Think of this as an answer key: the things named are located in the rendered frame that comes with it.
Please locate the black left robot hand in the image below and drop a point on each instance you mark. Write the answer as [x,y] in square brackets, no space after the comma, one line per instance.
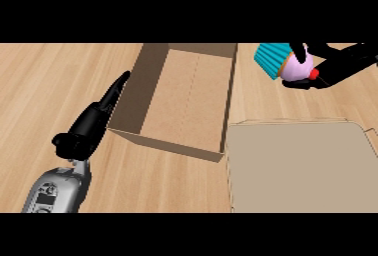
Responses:
[86,128]

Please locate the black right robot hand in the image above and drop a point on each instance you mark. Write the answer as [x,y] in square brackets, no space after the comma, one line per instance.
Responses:
[344,63]

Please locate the pink cupcake with teal wrapper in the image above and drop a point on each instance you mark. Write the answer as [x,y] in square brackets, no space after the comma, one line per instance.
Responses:
[285,61]

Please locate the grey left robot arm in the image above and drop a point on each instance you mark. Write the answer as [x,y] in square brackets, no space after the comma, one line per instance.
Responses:
[55,191]

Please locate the brown cardboard box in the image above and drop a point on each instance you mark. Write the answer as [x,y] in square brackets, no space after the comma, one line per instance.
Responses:
[181,100]

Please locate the beige cardboard box lid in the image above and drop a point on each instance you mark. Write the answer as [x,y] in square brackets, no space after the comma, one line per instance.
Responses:
[303,166]

